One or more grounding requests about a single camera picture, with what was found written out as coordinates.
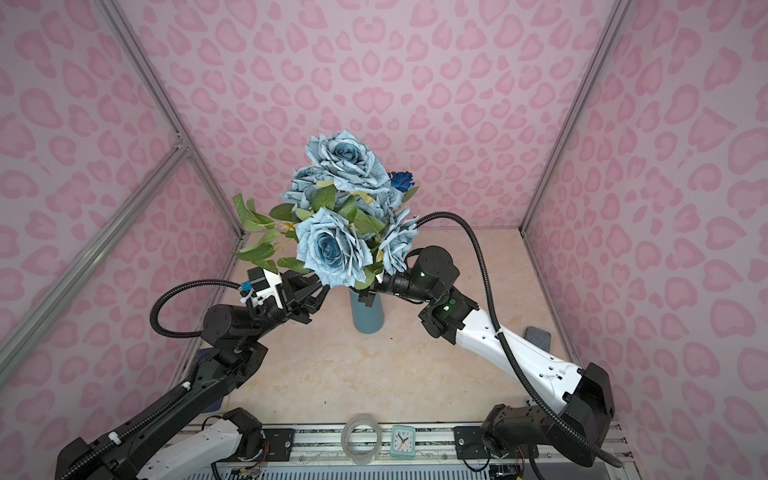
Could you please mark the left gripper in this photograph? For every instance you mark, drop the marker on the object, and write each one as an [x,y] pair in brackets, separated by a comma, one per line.
[294,294]

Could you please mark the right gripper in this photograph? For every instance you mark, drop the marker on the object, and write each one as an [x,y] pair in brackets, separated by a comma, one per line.
[380,285]

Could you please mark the teal cylindrical vase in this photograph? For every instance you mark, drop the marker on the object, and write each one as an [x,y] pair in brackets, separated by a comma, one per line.
[367,311]

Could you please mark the blue rose bouquet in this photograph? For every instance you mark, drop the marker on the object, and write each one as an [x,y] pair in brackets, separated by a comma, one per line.
[340,218]

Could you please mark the dark blue rose stem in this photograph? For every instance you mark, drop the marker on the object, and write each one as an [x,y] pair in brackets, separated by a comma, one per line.
[402,181]

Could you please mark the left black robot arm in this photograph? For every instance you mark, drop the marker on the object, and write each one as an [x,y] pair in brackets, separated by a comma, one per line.
[143,446]

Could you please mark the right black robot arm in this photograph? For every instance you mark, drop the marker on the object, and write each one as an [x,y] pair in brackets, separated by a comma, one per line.
[572,406]

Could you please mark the blue book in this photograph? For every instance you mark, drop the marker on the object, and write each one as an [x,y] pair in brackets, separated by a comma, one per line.
[209,372]

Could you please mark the grey sponge block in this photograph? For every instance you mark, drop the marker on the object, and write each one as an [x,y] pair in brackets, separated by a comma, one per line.
[538,337]

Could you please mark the clear tape roll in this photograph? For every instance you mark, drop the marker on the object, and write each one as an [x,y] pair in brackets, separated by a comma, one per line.
[361,439]

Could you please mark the small teal alarm clock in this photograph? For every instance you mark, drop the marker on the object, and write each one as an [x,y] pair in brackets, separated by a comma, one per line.
[403,442]

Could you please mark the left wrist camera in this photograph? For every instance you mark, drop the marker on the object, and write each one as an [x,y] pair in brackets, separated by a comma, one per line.
[261,290]

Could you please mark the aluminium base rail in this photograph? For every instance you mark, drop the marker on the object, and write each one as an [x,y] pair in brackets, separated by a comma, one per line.
[313,451]

